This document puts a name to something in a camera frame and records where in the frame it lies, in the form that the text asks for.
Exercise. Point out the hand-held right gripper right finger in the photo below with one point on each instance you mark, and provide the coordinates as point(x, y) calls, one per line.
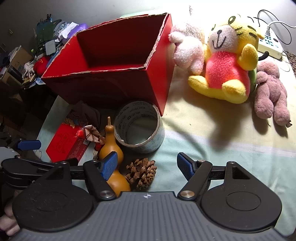
point(185, 165)

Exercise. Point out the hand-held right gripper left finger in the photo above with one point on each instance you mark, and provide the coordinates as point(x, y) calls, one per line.
point(109, 165)

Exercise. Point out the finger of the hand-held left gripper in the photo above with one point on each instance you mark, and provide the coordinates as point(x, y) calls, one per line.
point(30, 144)
point(27, 165)

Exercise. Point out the orange gourd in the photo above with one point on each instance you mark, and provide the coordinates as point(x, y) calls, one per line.
point(119, 183)

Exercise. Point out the brown pine cone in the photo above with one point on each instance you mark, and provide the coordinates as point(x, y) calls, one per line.
point(141, 172)

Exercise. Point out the red patterned gift box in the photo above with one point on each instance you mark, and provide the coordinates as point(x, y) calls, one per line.
point(64, 143)

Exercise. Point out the red white patterned scarf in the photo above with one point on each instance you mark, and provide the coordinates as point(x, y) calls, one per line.
point(91, 134)

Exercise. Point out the clear tape roll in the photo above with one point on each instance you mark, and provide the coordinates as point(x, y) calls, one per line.
point(152, 141)

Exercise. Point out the red cardboard box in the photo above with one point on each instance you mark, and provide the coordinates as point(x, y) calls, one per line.
point(104, 78)

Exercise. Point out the person's left hand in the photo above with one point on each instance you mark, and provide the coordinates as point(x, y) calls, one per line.
point(9, 222)

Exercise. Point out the red plush toy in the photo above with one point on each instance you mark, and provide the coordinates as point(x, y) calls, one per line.
point(40, 64)

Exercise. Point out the brown cardboard box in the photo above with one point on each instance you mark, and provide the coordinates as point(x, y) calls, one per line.
point(22, 55)

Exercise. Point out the grey square device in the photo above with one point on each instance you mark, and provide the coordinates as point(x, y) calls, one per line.
point(50, 47)

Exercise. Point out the pink bear plush toy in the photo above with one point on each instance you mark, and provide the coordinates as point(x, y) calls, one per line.
point(270, 92)

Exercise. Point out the white plush toy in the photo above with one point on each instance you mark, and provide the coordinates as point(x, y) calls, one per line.
point(187, 51)

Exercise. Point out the dark green bag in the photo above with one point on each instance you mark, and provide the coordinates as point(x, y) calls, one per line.
point(46, 30)

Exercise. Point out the purple tissue pack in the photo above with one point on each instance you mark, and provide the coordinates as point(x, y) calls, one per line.
point(81, 27)

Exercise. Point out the white power strip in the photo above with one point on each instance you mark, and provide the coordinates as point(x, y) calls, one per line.
point(269, 45)

